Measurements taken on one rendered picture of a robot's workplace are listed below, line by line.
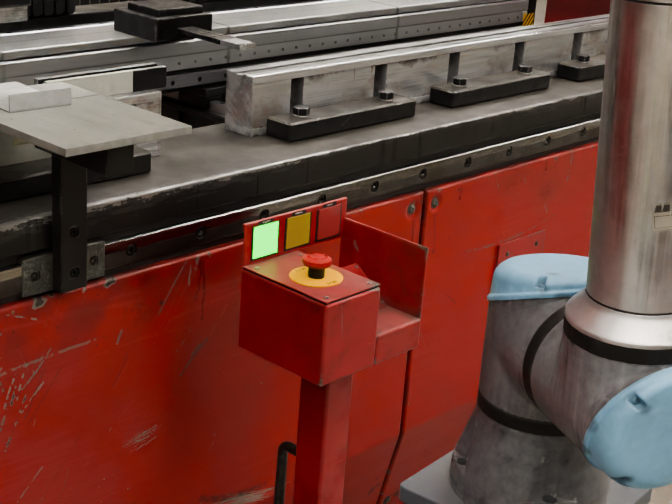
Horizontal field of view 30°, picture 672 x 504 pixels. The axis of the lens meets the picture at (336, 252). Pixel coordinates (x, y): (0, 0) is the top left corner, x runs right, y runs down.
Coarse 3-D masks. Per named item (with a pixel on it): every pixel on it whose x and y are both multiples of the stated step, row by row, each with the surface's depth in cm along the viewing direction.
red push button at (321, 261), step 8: (304, 256) 165; (312, 256) 164; (320, 256) 165; (328, 256) 165; (304, 264) 164; (312, 264) 163; (320, 264) 163; (328, 264) 164; (312, 272) 164; (320, 272) 164
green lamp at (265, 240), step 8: (272, 224) 169; (256, 232) 167; (264, 232) 168; (272, 232) 169; (256, 240) 167; (264, 240) 168; (272, 240) 170; (256, 248) 168; (264, 248) 169; (272, 248) 170; (256, 256) 168
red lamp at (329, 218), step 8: (328, 208) 176; (336, 208) 178; (320, 216) 176; (328, 216) 177; (336, 216) 178; (320, 224) 176; (328, 224) 177; (336, 224) 179; (320, 232) 177; (328, 232) 178; (336, 232) 179
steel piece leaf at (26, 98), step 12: (0, 96) 154; (12, 96) 148; (24, 96) 149; (36, 96) 150; (48, 96) 151; (60, 96) 152; (0, 108) 149; (12, 108) 148; (24, 108) 149; (36, 108) 150
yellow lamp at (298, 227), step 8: (296, 216) 172; (304, 216) 173; (288, 224) 171; (296, 224) 172; (304, 224) 174; (288, 232) 172; (296, 232) 173; (304, 232) 174; (288, 240) 172; (296, 240) 173; (304, 240) 175; (288, 248) 173
